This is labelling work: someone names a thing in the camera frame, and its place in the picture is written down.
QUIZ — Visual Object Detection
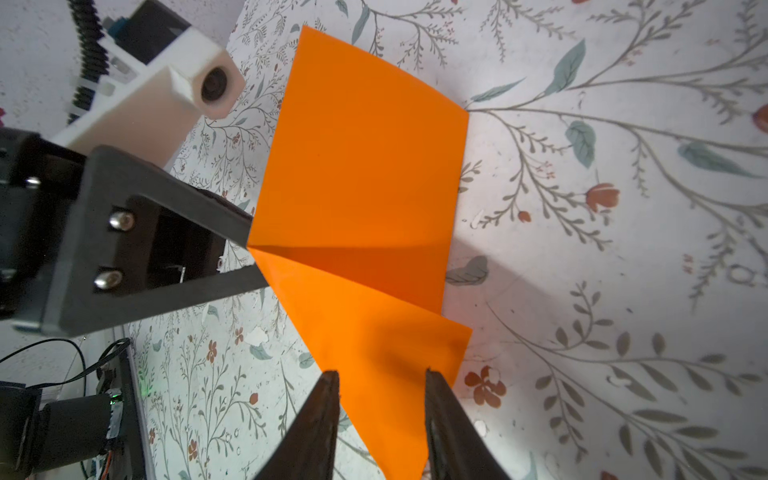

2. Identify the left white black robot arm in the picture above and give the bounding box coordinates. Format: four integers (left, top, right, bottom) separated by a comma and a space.
1, 128, 266, 479

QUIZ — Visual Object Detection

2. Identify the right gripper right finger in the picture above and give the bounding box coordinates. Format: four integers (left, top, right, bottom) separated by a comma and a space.
425, 369, 510, 480

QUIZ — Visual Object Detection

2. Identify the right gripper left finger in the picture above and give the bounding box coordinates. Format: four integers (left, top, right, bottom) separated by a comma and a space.
254, 370, 340, 480

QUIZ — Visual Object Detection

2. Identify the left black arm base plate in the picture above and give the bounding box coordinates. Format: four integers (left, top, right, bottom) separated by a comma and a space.
94, 338, 155, 479

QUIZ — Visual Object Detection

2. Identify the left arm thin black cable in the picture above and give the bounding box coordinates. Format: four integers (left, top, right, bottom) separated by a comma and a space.
0, 337, 132, 391

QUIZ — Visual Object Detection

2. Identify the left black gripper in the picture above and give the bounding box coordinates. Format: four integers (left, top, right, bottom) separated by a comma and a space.
1, 127, 267, 337

